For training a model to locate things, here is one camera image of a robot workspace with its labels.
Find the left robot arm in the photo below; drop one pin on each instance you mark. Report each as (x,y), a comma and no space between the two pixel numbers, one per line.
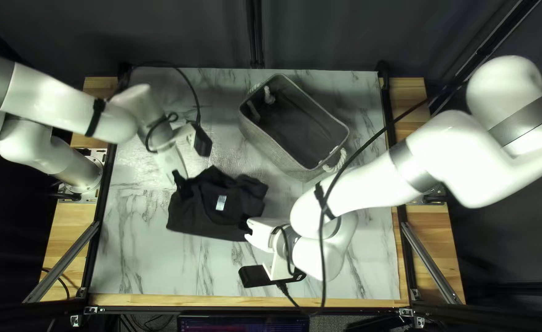
(45,101)

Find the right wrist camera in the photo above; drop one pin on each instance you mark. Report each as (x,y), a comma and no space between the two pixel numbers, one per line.
(255,275)

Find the grey fabric basket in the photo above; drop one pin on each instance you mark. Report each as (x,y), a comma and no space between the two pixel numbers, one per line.
(271,138)

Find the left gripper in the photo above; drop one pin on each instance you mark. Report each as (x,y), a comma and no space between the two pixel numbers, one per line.
(172,159)

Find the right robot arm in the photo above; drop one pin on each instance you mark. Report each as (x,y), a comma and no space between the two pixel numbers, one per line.
(437,161)

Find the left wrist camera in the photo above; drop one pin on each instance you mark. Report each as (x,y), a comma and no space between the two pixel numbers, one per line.
(202,140)

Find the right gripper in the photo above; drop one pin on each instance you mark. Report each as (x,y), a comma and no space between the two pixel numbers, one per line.
(264,233)

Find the black frame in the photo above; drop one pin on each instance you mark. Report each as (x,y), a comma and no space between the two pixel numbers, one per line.
(256,37)

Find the black sweatshirt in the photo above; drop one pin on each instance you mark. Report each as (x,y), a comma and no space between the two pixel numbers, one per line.
(206,212)

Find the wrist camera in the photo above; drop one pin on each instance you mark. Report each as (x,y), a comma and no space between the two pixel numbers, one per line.
(255,275)
(202,140)

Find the laptop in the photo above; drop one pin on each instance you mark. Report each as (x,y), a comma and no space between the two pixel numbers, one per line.
(243,323)

